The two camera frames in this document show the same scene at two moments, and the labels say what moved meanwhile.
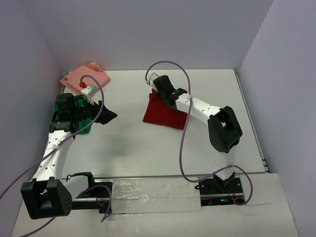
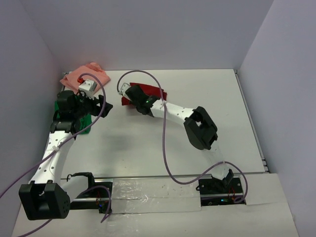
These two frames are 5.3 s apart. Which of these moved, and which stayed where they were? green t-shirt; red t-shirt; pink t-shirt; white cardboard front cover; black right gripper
Moved: black right gripper; red t-shirt
Stayed: pink t-shirt; green t-shirt; white cardboard front cover
